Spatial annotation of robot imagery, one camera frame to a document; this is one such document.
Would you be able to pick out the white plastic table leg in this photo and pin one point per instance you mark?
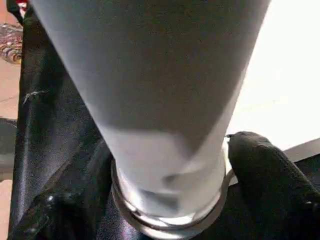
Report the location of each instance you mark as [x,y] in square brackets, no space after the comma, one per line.
[150,75]

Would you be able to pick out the white plastic table top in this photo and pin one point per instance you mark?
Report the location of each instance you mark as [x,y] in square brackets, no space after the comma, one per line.
[280,75]

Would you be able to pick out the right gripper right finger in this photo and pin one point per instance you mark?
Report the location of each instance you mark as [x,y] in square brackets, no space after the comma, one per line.
[275,195]

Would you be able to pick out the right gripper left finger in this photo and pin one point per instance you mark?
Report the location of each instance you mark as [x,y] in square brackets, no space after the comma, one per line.
[65,205]

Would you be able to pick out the colourful patterned floor rug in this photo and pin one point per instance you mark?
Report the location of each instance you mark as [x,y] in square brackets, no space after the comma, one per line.
[10,44]

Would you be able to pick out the black plastic mat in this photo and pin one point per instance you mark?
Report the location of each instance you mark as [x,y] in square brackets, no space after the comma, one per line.
[50,130]

